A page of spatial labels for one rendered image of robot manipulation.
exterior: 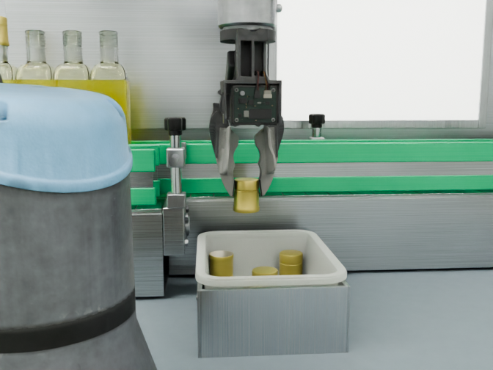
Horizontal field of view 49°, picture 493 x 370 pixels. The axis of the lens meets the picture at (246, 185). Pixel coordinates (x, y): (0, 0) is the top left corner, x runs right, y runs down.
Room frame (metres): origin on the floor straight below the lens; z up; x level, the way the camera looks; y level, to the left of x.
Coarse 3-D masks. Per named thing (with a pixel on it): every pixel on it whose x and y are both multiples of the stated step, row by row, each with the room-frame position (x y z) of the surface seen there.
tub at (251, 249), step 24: (216, 240) 0.77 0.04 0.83; (240, 240) 0.77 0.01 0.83; (264, 240) 0.78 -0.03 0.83; (288, 240) 0.78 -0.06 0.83; (312, 240) 0.74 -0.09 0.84; (240, 264) 0.77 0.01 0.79; (264, 264) 0.77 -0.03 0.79; (312, 264) 0.72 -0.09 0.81; (336, 264) 0.61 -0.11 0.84; (216, 288) 0.57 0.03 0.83; (240, 288) 0.57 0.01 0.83
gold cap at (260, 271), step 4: (256, 268) 0.68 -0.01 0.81; (260, 268) 0.68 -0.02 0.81; (264, 268) 0.68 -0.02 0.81; (268, 268) 0.68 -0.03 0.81; (272, 268) 0.68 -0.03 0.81; (252, 272) 0.67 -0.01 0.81; (256, 272) 0.67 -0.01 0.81; (260, 272) 0.66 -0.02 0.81; (264, 272) 0.66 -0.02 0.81; (268, 272) 0.66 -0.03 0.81; (272, 272) 0.67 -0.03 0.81; (276, 272) 0.67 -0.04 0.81
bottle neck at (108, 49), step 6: (108, 30) 0.87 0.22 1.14; (102, 36) 0.87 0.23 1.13; (108, 36) 0.87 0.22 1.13; (114, 36) 0.87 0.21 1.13; (102, 42) 0.87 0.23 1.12; (108, 42) 0.87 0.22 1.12; (114, 42) 0.88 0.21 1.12; (102, 48) 0.87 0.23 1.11; (108, 48) 0.87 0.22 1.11; (114, 48) 0.87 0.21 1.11; (102, 54) 0.87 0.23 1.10; (108, 54) 0.87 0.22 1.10; (114, 54) 0.87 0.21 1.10; (102, 60) 0.87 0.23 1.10; (108, 60) 0.87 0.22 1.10; (114, 60) 0.87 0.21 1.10
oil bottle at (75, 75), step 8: (64, 64) 0.86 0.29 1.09; (72, 64) 0.86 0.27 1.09; (80, 64) 0.87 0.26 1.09; (56, 72) 0.85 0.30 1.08; (64, 72) 0.85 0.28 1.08; (72, 72) 0.85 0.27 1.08; (80, 72) 0.86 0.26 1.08; (88, 72) 0.86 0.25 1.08; (56, 80) 0.85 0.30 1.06; (64, 80) 0.85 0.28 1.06; (72, 80) 0.85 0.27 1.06; (80, 80) 0.85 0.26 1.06; (88, 80) 0.86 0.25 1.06; (72, 88) 0.85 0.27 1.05; (80, 88) 0.85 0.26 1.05; (88, 88) 0.86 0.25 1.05
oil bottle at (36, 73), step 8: (24, 64) 0.86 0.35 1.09; (32, 64) 0.85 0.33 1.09; (40, 64) 0.86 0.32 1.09; (16, 72) 0.85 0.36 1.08; (24, 72) 0.85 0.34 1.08; (32, 72) 0.85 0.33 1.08; (40, 72) 0.85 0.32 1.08; (48, 72) 0.86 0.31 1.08; (16, 80) 0.85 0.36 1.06; (24, 80) 0.85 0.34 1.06; (32, 80) 0.85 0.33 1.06; (40, 80) 0.85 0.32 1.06; (48, 80) 0.85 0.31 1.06
